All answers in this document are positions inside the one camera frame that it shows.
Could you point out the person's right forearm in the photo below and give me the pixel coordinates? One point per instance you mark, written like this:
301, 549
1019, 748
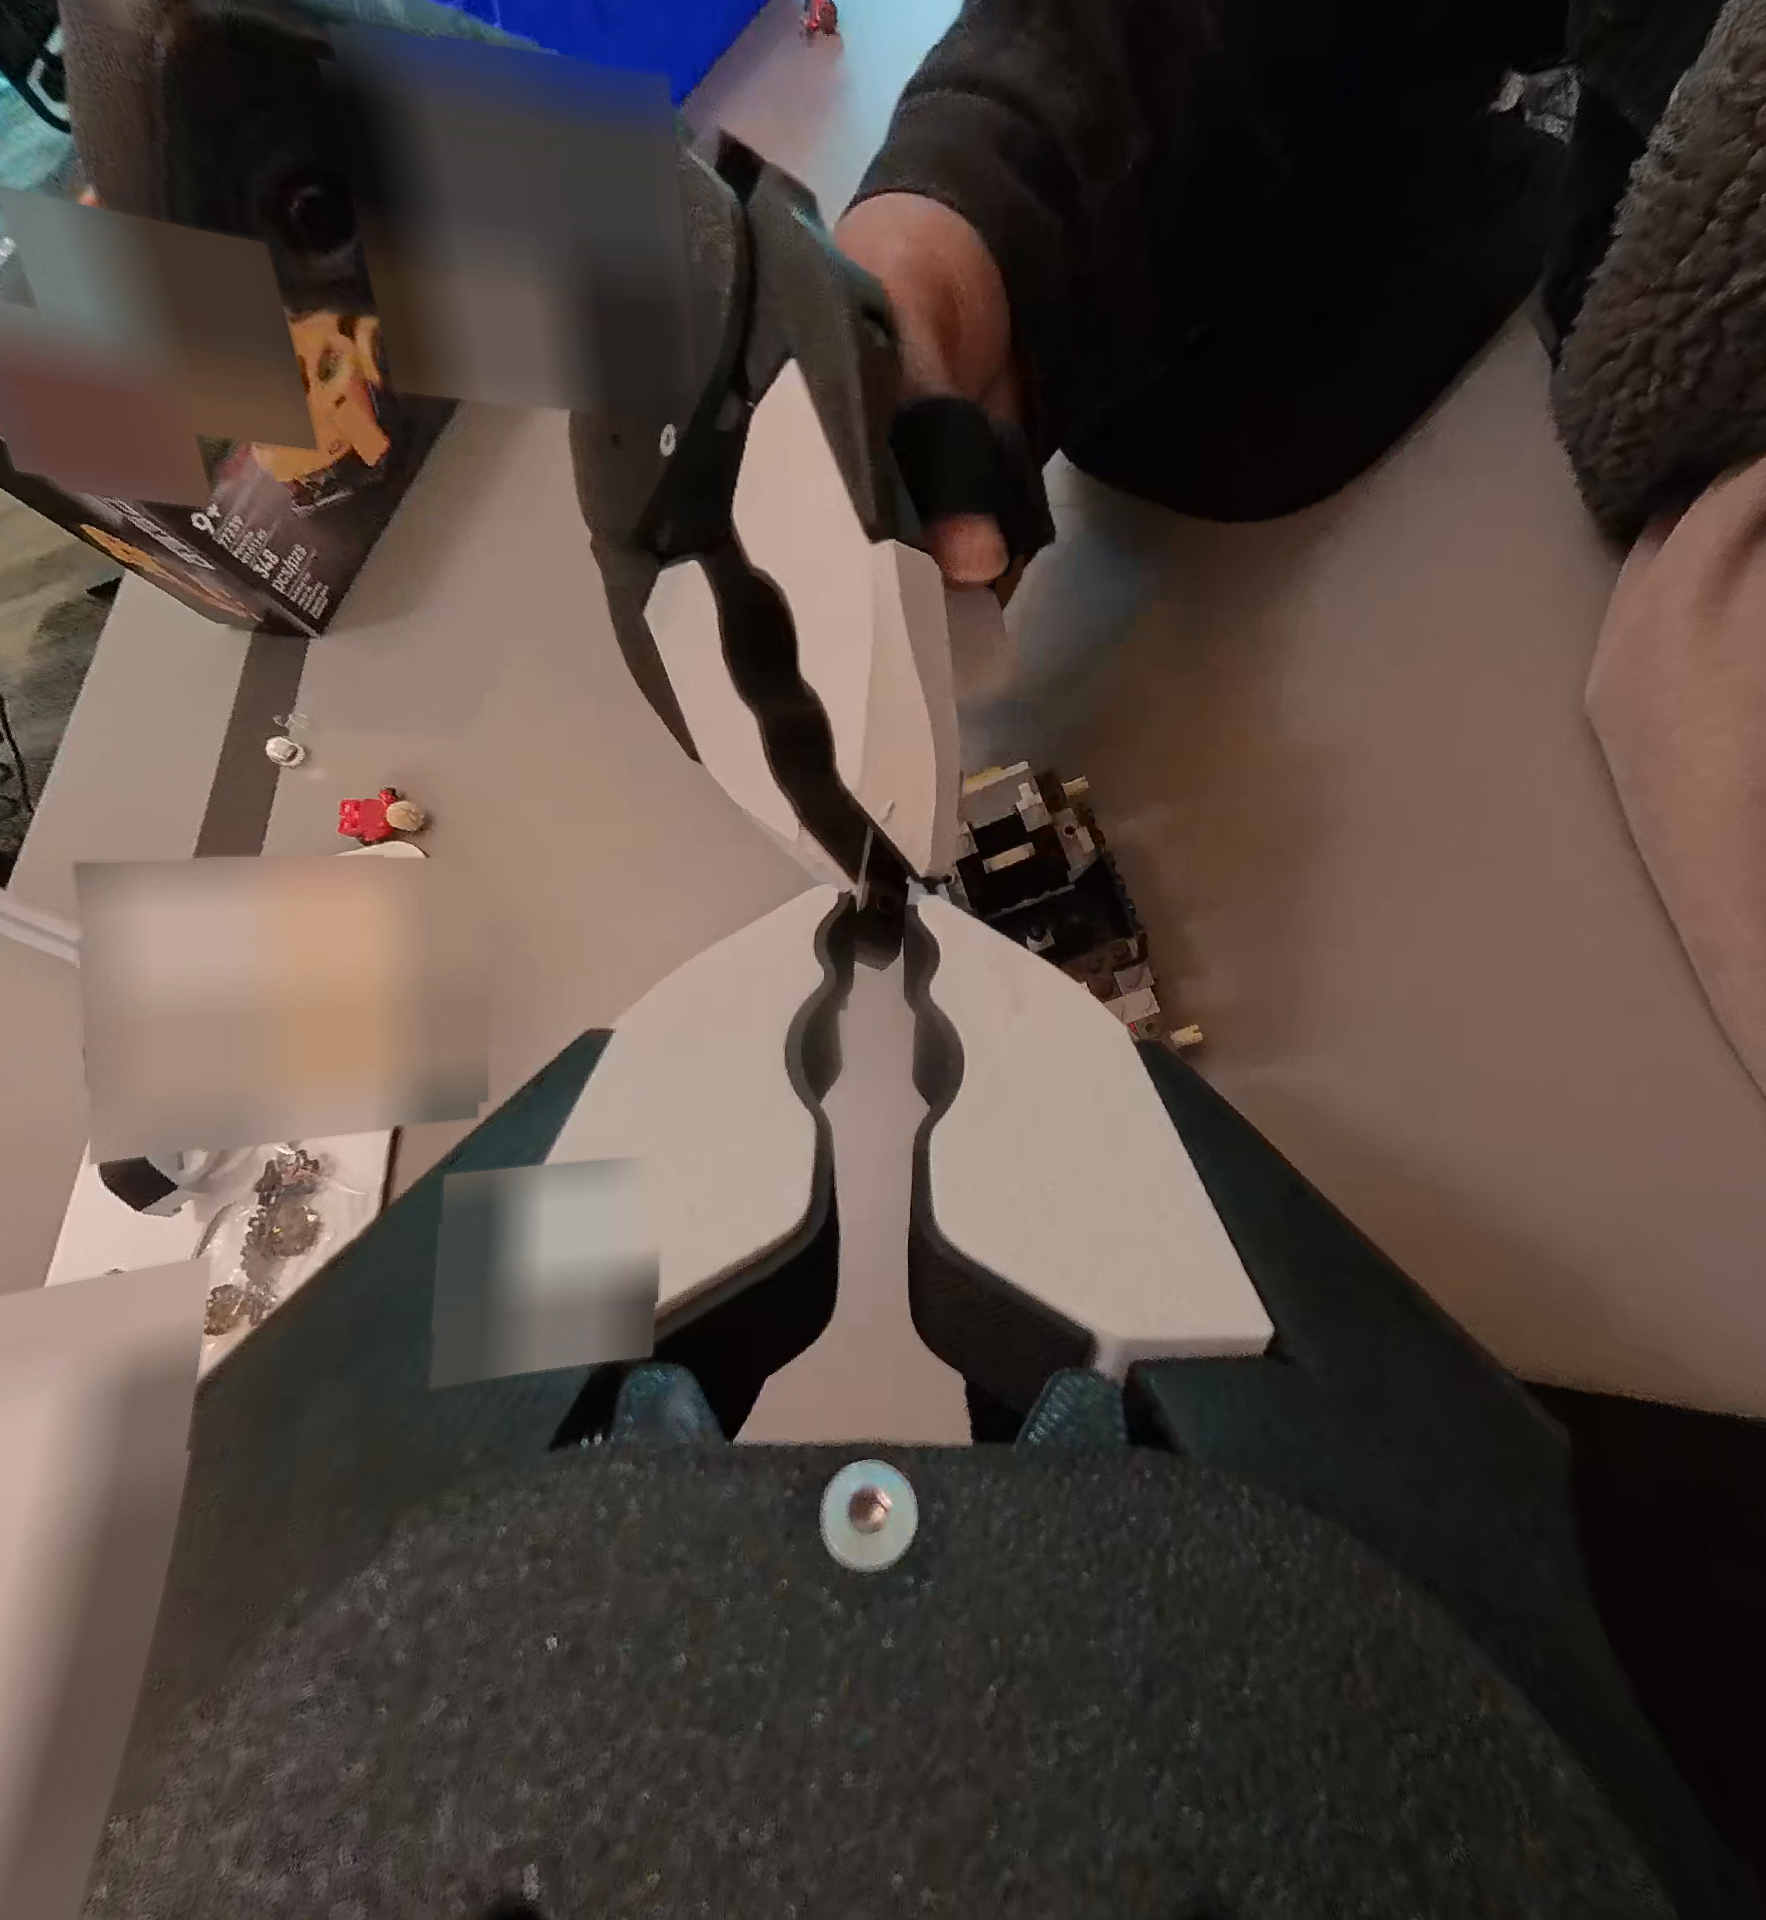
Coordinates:
1244, 226

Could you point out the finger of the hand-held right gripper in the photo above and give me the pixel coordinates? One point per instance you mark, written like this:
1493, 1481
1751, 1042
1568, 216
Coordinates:
882, 676
726, 752

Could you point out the person's right hand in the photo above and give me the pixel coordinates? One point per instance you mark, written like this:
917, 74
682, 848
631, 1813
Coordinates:
953, 315

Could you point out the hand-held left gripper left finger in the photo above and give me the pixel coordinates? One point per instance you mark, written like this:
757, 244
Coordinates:
719, 1096

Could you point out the small red brick assembly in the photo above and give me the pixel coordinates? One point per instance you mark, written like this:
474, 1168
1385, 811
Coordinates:
361, 817

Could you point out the black toy car box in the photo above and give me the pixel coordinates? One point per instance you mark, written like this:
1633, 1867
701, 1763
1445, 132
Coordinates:
284, 557

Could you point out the white wooden book stand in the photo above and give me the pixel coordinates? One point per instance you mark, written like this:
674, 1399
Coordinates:
102, 1252

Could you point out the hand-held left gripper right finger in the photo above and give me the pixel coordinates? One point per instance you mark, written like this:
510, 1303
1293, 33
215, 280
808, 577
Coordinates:
1079, 1186

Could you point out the blue plastic bin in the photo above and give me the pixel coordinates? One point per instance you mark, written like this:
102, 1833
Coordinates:
719, 45

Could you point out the clear bag of black parts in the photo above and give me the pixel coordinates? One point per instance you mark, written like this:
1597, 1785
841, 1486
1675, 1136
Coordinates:
284, 1224

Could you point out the person's dark cardigan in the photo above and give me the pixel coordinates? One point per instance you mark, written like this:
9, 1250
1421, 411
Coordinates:
1725, 270

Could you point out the partly built brick car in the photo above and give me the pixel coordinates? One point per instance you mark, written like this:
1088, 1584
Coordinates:
1033, 872

